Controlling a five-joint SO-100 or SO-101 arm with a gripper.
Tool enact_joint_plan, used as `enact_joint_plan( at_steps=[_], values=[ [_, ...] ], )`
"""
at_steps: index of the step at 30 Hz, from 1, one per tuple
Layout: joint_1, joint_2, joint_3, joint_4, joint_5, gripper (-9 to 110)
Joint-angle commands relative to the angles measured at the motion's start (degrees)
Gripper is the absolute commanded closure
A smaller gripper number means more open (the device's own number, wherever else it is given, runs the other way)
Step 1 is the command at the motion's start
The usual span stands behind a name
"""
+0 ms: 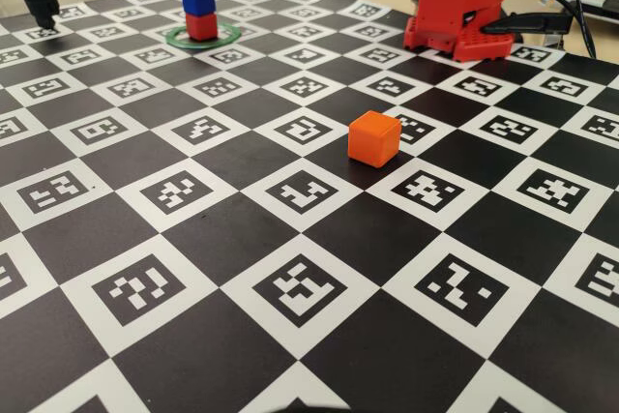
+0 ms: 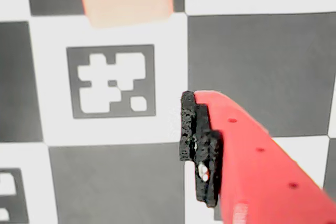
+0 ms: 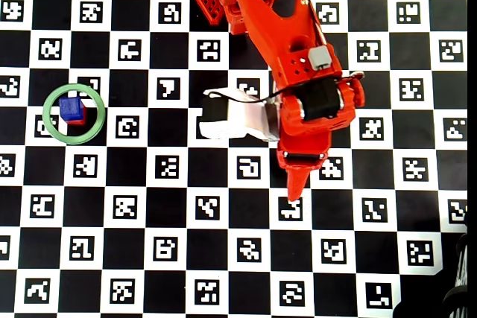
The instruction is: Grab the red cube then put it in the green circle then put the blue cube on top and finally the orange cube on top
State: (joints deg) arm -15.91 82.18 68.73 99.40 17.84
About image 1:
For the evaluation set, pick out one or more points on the red cube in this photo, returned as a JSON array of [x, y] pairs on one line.
[[201, 27]]

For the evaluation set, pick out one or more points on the orange cube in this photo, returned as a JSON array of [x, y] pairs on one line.
[[372, 139]]

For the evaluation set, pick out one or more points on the black clamp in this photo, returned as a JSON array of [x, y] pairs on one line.
[[532, 23]]

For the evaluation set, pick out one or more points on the black white marker mat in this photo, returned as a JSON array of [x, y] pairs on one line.
[[217, 239]]

